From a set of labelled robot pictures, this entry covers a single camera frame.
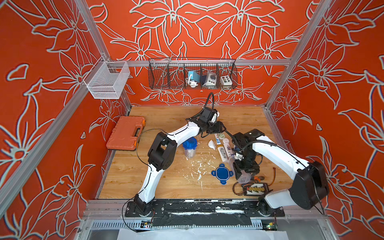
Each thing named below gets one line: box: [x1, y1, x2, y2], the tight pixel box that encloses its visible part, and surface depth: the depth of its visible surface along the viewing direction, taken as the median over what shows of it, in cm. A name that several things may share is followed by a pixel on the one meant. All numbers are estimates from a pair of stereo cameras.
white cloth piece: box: [208, 139, 216, 150], surface depth 98 cm
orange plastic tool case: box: [106, 116, 146, 151], surface depth 101 cm
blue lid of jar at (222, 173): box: [211, 163, 234, 185], surface depth 86 cm
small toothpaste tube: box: [214, 133, 222, 145], surface depth 100 cm
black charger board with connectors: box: [242, 182, 269, 196], surface depth 79 cm
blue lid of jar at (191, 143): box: [182, 137, 198, 150], surface depth 83 cm
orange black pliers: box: [253, 176, 265, 183], surface depth 83 cm
